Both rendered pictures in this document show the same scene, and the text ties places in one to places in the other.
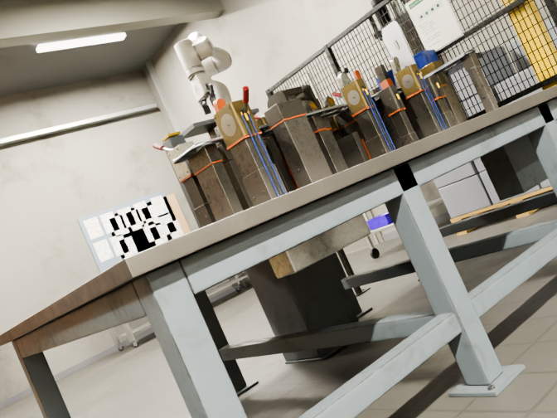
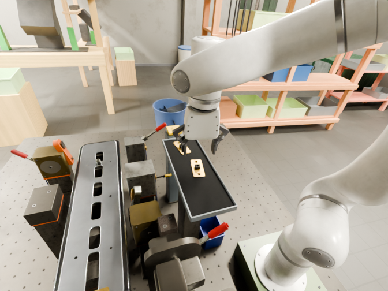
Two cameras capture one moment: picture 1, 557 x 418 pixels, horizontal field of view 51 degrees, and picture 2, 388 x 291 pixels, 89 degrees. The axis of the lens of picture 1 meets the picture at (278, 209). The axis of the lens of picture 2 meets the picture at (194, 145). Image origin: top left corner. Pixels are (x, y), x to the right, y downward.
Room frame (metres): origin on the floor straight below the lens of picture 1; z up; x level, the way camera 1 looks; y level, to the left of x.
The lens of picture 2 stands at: (2.66, -0.39, 1.61)
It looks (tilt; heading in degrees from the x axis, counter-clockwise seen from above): 36 degrees down; 109
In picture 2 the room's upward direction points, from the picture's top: 5 degrees clockwise
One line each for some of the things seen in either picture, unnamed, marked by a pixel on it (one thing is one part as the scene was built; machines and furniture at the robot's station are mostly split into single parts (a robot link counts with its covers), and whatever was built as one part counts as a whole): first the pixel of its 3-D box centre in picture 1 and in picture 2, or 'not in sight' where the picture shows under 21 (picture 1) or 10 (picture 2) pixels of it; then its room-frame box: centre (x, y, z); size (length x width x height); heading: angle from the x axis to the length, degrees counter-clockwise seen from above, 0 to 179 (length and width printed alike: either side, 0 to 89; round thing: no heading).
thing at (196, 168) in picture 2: not in sight; (197, 167); (2.51, 0.09, 1.17); 0.08 x 0.04 x 0.01; 120
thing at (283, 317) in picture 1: (297, 287); not in sight; (2.89, 0.07, 0.33); 0.31 x 0.31 x 0.66; 37
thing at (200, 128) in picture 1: (220, 123); (193, 168); (2.50, 0.08, 1.16); 0.37 x 0.14 x 0.02; 131
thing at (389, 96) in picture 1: (403, 119); not in sight; (2.44, -0.64, 0.84); 0.10 x 0.05 x 0.29; 41
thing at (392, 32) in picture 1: (400, 56); not in sight; (2.87, -0.87, 1.17); 0.12 x 0.01 x 0.34; 41
